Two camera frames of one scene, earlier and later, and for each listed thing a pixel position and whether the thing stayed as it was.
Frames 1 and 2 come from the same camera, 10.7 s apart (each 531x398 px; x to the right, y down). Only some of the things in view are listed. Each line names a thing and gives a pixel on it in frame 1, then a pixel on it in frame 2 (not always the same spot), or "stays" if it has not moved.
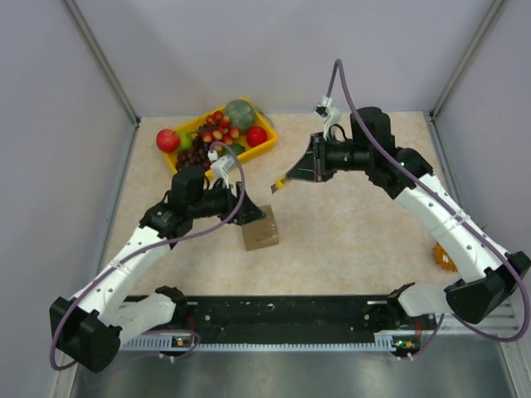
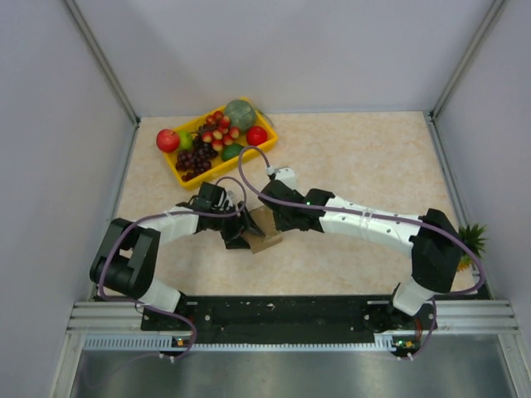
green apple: (186, 140) stays
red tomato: (255, 135) stays
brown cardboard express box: (262, 233) stays
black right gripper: (312, 167) to (280, 225)
